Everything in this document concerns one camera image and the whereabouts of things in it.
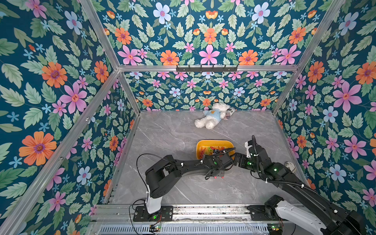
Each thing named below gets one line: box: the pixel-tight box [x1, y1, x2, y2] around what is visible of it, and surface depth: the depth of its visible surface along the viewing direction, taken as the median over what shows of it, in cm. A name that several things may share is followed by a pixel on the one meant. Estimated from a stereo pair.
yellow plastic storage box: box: [196, 139, 235, 160], surface depth 99 cm
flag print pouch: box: [223, 107, 236, 120], surface depth 117 cm
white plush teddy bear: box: [194, 102, 230, 130], surface depth 108 cm
